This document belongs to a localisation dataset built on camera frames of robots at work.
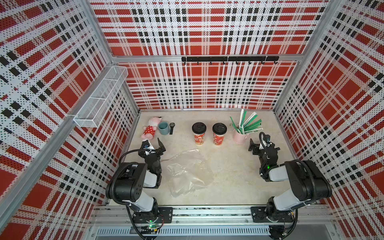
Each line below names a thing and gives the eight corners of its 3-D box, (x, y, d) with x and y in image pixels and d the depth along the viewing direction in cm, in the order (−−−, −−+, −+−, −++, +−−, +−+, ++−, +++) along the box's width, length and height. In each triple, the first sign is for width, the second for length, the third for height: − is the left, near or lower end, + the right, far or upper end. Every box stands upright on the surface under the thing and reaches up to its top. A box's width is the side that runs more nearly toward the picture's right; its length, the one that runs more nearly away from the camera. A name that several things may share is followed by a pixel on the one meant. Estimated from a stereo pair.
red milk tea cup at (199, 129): (196, 148, 100) (195, 133, 87) (192, 139, 105) (191, 123, 92) (207, 145, 102) (208, 129, 88) (203, 136, 107) (203, 120, 93)
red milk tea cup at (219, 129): (212, 147, 100) (213, 133, 87) (211, 138, 106) (212, 122, 92) (224, 147, 100) (227, 133, 87) (223, 138, 106) (226, 122, 92)
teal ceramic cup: (158, 134, 108) (157, 129, 103) (160, 126, 113) (158, 121, 108) (168, 134, 108) (167, 129, 103) (170, 126, 113) (168, 121, 108)
